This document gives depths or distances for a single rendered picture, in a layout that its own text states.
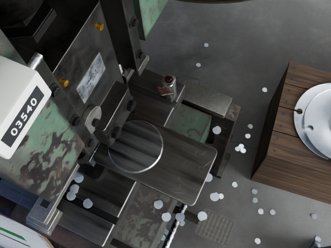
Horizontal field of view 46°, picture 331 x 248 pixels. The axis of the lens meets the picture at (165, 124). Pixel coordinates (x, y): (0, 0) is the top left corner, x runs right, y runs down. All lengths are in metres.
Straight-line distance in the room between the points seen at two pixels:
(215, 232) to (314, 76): 0.67
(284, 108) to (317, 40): 0.68
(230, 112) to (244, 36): 0.93
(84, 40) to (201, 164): 0.41
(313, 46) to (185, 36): 0.61
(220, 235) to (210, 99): 0.57
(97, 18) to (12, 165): 0.25
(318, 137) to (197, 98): 0.49
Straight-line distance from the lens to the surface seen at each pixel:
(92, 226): 0.92
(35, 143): 0.46
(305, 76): 1.49
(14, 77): 0.33
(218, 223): 1.46
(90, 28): 0.57
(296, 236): 1.67
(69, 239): 1.02
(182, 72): 1.84
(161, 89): 0.91
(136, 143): 0.87
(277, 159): 1.36
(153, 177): 0.85
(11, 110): 0.32
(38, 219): 0.91
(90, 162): 0.89
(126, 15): 0.58
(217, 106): 1.06
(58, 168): 0.54
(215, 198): 0.97
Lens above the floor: 1.60
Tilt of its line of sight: 68 degrees down
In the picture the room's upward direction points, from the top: 6 degrees counter-clockwise
